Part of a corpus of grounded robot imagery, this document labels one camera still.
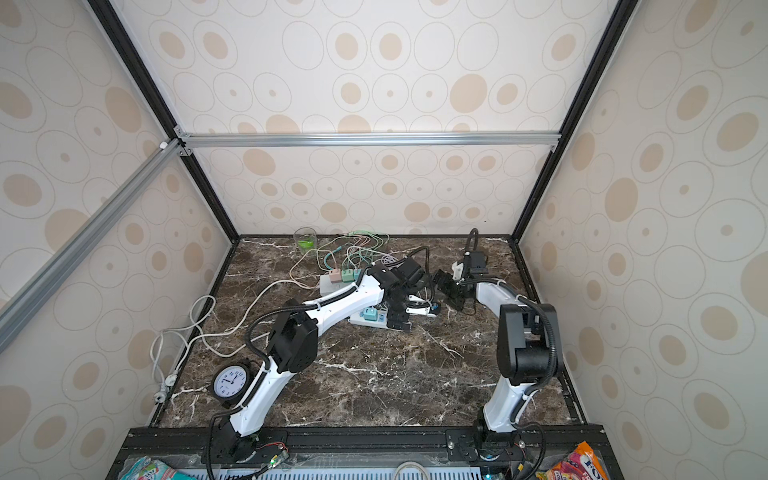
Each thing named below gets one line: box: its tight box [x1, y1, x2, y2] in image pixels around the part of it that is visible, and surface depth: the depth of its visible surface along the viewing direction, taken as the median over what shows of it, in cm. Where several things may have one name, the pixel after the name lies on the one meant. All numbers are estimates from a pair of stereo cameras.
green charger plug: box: [341, 269, 355, 283], surface depth 102 cm
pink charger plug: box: [329, 268, 341, 283], surface depth 102 cm
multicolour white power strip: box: [320, 274, 356, 296], surface depth 105 cm
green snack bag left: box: [118, 454, 201, 480], surface depth 71 cm
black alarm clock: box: [211, 362, 260, 409], surface depth 83 cm
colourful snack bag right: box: [536, 440, 609, 480], surface depth 70 cm
